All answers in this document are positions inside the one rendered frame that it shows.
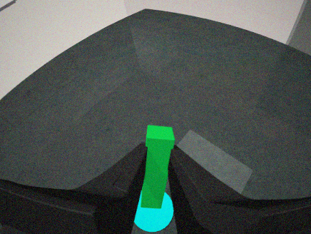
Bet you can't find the green rectangular post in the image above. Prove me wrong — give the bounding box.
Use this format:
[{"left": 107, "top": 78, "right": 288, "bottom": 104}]
[{"left": 141, "top": 125, "right": 175, "bottom": 209}]

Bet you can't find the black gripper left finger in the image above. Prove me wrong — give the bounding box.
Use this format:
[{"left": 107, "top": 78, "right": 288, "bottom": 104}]
[{"left": 0, "top": 143, "right": 148, "bottom": 234}]

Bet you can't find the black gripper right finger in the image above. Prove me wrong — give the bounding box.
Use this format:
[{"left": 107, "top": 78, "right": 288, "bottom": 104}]
[{"left": 168, "top": 146, "right": 311, "bottom": 234}]

